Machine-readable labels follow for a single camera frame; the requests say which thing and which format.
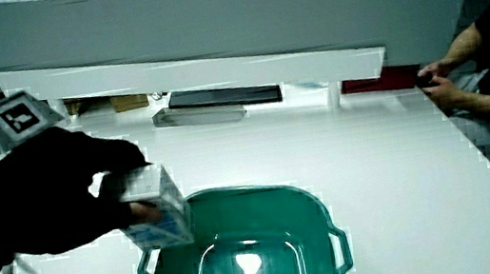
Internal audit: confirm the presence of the grey partition panel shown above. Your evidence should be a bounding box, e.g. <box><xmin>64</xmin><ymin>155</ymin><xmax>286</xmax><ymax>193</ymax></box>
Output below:
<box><xmin>0</xmin><ymin>0</ymin><xmax>480</xmax><ymax>125</ymax></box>

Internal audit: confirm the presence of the grey flat tray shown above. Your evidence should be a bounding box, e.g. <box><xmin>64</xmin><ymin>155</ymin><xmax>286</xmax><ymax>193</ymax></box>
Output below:
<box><xmin>150</xmin><ymin>97</ymin><xmax>249</xmax><ymax>133</ymax></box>

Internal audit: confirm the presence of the black flat keyboard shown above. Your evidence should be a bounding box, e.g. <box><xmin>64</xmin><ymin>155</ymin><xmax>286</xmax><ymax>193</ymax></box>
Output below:
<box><xmin>166</xmin><ymin>76</ymin><xmax>284</xmax><ymax>118</ymax></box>

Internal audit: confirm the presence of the person's left hand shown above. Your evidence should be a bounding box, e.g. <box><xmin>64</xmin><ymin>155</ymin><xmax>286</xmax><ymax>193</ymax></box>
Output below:
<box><xmin>0</xmin><ymin>74</ymin><xmax>165</xmax><ymax>263</ymax></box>

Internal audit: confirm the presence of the small black device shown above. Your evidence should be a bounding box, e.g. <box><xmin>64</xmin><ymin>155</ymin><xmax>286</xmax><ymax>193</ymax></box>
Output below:
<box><xmin>414</xmin><ymin>73</ymin><xmax>436</xmax><ymax>89</ymax></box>

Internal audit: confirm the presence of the red flat box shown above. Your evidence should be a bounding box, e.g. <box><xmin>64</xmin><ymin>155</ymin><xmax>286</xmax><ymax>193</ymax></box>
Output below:
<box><xmin>339</xmin><ymin>62</ymin><xmax>422</xmax><ymax>99</ymax></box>

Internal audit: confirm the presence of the green plastic bin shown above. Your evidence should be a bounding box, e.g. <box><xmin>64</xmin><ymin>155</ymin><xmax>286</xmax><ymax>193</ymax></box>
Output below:
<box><xmin>125</xmin><ymin>170</ymin><xmax>356</xmax><ymax>274</ymax></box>

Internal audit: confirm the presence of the white blue milk carton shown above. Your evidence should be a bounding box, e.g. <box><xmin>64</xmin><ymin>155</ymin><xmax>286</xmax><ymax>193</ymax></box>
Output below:
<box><xmin>94</xmin><ymin>158</ymin><xmax>198</xmax><ymax>257</ymax></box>

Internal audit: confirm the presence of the white desk shelf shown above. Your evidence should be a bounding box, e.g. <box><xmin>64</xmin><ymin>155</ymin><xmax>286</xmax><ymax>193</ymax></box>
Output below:
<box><xmin>0</xmin><ymin>17</ymin><xmax>393</xmax><ymax>152</ymax></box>

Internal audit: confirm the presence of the small brown cardboard box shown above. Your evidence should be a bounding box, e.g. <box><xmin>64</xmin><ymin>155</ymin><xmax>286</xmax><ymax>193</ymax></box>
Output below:
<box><xmin>62</xmin><ymin>96</ymin><xmax>86</xmax><ymax>118</ymax></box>

